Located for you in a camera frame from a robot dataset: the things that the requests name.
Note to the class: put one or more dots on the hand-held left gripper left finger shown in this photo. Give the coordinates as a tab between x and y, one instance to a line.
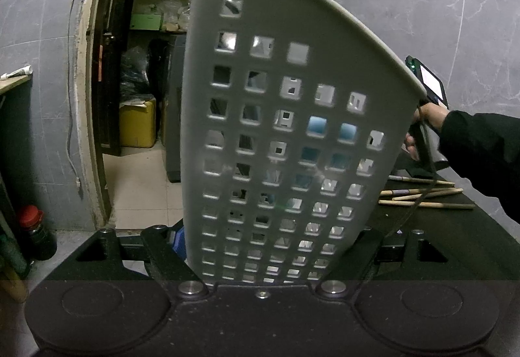
178	245

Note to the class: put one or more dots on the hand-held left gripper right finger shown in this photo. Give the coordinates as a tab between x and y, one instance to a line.
361	251

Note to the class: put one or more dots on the blue plastic utensil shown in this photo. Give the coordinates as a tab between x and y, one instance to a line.
319	125

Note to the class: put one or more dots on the white perforated utensil holder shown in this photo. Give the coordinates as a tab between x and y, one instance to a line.
260	88

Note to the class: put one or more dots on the person's right forearm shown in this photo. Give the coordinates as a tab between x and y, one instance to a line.
479	153

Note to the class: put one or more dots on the person's right hand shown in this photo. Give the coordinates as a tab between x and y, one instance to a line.
434	115

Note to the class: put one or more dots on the yellow box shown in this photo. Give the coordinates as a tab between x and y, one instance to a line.
138	123

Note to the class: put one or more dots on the red-capped dark bottle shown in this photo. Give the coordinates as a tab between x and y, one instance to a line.
36	233

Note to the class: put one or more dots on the dark grey cabinet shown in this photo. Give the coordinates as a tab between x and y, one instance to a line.
176	97

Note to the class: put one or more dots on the green plastic bottle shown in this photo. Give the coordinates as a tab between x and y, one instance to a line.
12	255

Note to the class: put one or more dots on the black plastic bag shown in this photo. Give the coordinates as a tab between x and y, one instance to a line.
134	70

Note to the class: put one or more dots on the dark wooden door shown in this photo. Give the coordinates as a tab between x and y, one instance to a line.
109	56

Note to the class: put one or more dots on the green cardboard box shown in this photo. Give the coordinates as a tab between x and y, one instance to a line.
146	21

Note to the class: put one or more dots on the wooden shelf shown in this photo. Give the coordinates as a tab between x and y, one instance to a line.
12	84

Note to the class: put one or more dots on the white tube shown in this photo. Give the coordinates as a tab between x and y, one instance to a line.
16	72

